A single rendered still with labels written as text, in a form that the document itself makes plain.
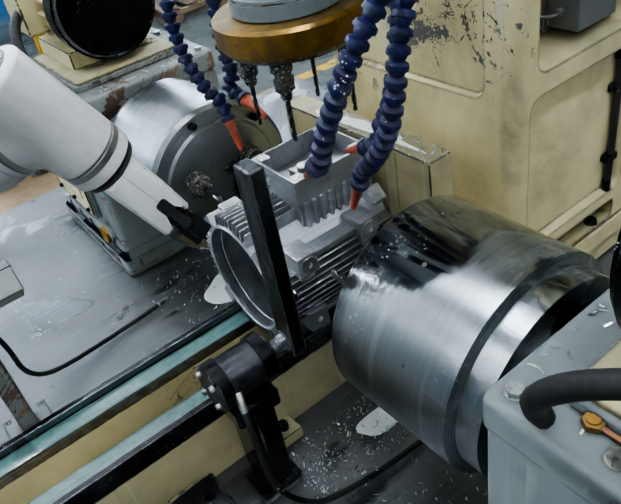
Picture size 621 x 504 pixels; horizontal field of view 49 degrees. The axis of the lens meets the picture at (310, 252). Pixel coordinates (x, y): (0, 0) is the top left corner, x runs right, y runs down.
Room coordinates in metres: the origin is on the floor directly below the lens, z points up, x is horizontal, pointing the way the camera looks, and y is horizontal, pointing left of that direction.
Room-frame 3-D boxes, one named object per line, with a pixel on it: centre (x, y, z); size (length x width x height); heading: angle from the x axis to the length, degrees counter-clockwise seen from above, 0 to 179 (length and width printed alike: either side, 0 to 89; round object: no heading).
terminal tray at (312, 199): (0.79, -0.02, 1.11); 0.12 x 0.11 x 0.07; 120
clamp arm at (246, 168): (0.59, 0.04, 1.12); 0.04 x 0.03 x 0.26; 121
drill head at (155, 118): (1.08, 0.18, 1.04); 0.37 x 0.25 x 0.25; 31
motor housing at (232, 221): (0.77, 0.01, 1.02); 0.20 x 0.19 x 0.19; 120
